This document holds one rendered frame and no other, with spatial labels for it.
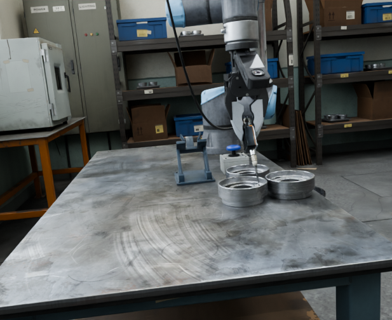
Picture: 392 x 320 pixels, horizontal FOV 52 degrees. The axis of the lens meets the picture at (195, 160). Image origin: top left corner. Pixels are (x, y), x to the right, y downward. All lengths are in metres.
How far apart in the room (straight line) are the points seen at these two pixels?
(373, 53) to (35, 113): 4.08
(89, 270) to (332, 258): 0.35
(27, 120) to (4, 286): 2.49
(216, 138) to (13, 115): 1.97
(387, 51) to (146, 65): 2.98
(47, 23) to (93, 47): 0.53
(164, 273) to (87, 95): 4.19
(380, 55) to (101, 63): 3.39
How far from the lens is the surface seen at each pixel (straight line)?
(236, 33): 0.88
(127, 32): 4.42
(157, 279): 0.57
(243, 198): 0.81
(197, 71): 4.37
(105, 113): 4.69
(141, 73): 4.89
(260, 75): 0.81
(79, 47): 4.73
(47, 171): 2.86
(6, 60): 3.11
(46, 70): 3.04
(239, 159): 1.10
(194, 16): 1.01
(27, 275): 0.66
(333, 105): 5.36
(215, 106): 1.40
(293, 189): 0.85
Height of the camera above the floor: 1.06
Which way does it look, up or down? 11 degrees down
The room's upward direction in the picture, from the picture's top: 5 degrees counter-clockwise
